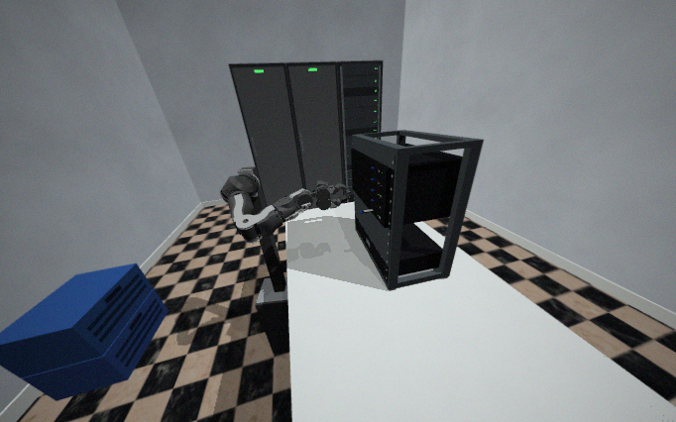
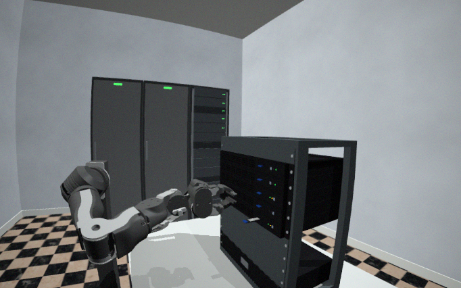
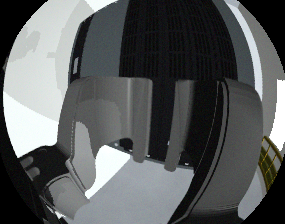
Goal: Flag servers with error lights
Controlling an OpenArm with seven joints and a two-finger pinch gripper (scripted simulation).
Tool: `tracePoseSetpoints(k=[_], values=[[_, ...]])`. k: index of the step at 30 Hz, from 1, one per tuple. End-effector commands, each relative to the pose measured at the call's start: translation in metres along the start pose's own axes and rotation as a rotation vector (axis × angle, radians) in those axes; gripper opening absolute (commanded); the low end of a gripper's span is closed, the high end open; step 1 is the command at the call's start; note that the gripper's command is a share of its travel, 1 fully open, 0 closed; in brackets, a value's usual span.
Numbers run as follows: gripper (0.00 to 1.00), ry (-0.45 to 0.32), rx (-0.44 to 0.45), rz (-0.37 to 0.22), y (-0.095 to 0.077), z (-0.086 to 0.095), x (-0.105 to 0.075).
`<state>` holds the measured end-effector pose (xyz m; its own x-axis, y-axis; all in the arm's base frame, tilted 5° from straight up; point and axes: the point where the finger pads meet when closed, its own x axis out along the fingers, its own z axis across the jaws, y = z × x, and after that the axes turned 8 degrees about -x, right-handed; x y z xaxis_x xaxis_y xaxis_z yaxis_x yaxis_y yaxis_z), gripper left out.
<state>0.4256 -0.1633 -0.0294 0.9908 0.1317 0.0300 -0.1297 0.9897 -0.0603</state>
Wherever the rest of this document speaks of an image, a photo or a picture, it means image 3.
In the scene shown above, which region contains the black server rack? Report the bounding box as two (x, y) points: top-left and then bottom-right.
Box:
(68, 0), (255, 165)

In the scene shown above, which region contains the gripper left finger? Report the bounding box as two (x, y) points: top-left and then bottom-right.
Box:
(18, 76), (153, 221)

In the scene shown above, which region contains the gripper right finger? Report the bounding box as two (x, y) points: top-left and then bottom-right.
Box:
(164, 77), (263, 224)

